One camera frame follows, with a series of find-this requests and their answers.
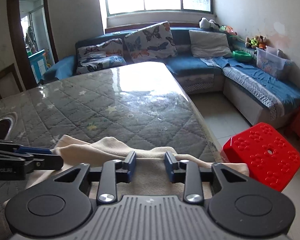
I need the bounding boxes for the green plastic bowl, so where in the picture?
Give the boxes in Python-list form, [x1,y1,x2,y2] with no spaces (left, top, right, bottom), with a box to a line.
[232,50,253,63]

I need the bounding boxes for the blue sofa throw cloth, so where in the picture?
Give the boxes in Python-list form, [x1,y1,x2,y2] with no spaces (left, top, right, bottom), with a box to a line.
[216,56,300,101]

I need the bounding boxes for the cream pants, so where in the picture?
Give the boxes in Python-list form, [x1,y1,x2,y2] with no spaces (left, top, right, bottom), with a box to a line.
[25,134,250,200]

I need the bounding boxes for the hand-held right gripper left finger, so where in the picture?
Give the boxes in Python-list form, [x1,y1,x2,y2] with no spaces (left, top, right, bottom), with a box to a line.
[54,151,137,204]

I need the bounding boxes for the clear plastic storage box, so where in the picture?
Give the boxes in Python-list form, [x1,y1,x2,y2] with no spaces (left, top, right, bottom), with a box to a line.
[255,46,288,78]

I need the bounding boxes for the grey cushion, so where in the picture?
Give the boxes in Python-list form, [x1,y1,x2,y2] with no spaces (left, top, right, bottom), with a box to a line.
[189,30,232,58]

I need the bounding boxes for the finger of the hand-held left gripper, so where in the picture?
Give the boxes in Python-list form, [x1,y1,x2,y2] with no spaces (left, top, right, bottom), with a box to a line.
[0,149,64,173]
[0,140,52,155]

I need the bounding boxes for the blue corner sofa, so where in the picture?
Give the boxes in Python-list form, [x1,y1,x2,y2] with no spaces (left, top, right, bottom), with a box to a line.
[39,26,300,128]

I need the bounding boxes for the large butterfly print cushion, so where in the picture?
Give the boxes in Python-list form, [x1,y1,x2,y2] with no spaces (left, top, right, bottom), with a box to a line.
[124,21,178,64]

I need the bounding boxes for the dark wooden chair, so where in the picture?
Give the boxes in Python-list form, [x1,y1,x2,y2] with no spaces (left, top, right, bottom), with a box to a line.
[0,64,23,101]

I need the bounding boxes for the colourful plush toy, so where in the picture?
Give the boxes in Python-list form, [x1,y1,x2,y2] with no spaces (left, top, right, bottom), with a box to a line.
[219,25,238,36]

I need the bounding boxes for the flat butterfly print pillow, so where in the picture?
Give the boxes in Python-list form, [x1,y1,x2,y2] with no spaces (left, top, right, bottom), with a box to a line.
[76,38,124,58]

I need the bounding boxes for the panda plush toy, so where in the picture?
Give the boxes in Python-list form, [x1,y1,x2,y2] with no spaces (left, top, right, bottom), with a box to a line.
[199,17,219,29]

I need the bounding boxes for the blue small cabinet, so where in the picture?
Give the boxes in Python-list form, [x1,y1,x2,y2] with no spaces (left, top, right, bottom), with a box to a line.
[28,49,49,79]

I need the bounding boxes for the dark wooden door frame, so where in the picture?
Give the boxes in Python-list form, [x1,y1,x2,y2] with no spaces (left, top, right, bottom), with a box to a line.
[6,0,59,90]

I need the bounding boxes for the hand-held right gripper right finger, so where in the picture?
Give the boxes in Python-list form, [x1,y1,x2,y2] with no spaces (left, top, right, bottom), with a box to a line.
[164,152,249,204]

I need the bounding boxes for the group of small plush toys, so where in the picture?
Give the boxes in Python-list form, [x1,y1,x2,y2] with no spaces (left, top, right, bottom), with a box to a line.
[245,35,268,50]

